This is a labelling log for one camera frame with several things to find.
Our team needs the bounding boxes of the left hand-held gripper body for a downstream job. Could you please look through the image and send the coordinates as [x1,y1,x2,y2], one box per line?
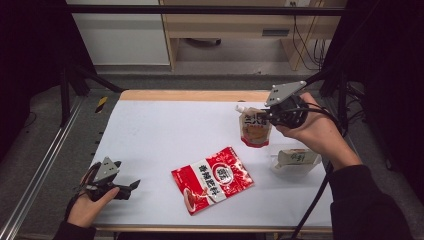
[79,156,123,202]

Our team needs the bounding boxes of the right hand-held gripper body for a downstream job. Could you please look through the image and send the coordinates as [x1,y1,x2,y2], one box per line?
[264,80,310,130]

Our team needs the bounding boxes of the spouted sauce pouch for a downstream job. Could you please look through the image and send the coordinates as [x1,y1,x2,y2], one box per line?
[234,104,273,149]

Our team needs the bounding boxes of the green and gold food packet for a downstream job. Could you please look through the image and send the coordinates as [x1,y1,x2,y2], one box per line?
[275,148,320,168]

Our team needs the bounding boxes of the red and white seasoning packet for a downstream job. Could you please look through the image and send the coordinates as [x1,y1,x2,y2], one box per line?
[170,146,255,217]

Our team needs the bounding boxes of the person's right hand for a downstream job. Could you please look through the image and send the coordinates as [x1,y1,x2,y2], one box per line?
[275,92,363,171]

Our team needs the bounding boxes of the person's left hand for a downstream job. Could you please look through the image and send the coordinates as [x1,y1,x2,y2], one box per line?
[67,168,120,229]

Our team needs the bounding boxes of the black metal stand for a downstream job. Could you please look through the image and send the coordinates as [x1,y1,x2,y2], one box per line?
[59,63,125,128]
[303,63,349,131]

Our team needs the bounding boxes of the white table sheet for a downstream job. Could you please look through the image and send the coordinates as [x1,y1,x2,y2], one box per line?
[91,99,334,230]

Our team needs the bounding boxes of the wooden table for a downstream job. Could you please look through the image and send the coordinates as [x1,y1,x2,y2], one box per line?
[93,89,334,234]

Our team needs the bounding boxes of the yellow and black tape piece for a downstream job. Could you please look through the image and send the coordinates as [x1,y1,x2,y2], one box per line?
[94,95,109,114]

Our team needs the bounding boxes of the black object under desk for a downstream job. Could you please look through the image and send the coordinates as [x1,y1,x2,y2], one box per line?
[184,37,222,48]

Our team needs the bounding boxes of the light wooden desk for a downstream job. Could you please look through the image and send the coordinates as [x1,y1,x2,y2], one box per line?
[159,0,348,72]

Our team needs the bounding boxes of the dark curtain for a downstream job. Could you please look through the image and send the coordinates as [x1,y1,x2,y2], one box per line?
[0,0,96,161]
[321,0,424,194]

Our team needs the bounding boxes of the white cabinet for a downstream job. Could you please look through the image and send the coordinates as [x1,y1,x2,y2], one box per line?
[65,0,171,67]

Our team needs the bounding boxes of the black floor cables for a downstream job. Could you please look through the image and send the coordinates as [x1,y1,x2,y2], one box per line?
[333,83,369,161]

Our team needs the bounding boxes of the black hanging cables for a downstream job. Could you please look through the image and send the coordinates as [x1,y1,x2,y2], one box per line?
[291,14,329,72]

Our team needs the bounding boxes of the grey drawer handle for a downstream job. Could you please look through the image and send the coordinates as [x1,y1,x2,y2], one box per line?
[261,28,290,37]

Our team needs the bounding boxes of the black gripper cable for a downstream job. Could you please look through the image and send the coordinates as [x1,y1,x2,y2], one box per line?
[290,102,344,240]

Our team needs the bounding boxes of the white wall socket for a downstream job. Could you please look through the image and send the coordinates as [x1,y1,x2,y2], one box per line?
[284,0,311,8]

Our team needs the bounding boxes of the black horizontal frame bar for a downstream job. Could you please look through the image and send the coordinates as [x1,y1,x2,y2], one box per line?
[64,3,348,17]

